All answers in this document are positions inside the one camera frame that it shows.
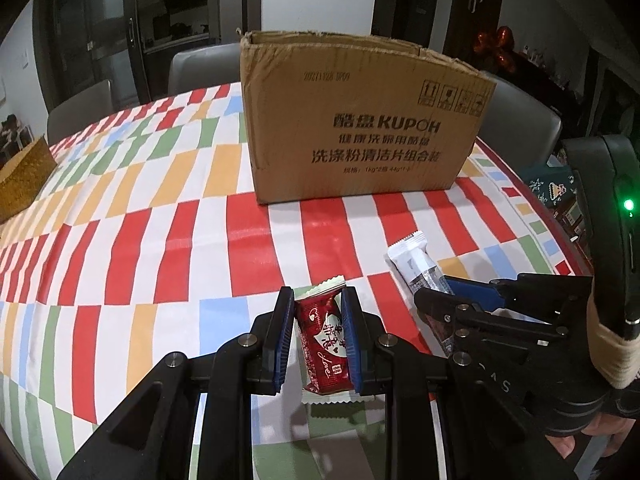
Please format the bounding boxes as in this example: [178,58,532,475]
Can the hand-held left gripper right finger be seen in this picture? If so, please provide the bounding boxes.
[339,286,576,480]

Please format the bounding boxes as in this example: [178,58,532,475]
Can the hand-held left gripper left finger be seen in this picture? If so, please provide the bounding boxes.
[55,286,296,480]

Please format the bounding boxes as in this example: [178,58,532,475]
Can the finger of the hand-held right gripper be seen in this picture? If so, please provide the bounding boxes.
[414,287,571,361]
[442,272,596,316]

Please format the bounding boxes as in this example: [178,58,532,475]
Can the dark red snack packet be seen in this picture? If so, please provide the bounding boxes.
[292,276,366,406]

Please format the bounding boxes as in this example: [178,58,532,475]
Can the white and silver bar packet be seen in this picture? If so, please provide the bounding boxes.
[386,230,501,358]

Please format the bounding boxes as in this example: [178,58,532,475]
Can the brown cardboard box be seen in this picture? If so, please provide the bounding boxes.
[239,30,497,206]

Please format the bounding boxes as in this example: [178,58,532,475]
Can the person's right hand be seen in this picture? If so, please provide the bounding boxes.
[546,409,640,480]

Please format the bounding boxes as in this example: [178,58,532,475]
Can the green patterned cushion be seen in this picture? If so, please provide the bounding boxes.
[525,172,581,211]

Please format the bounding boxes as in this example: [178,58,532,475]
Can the checked colourful tablecloth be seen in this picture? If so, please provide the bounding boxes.
[0,80,596,480]

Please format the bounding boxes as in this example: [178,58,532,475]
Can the grey chair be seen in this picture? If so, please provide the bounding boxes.
[167,42,243,96]
[46,80,115,137]
[477,72,563,173]

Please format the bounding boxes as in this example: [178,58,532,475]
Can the red-orange foil balloon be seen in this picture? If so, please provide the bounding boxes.
[475,27,518,72]

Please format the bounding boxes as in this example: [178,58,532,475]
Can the dark wooden cabinet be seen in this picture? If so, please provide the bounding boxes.
[440,0,640,136]

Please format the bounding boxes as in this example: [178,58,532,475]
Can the yellow wicker basket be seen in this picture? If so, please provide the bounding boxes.
[0,134,57,224]

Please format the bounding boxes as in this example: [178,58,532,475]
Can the dark glass door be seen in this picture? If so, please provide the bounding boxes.
[35,0,261,111]

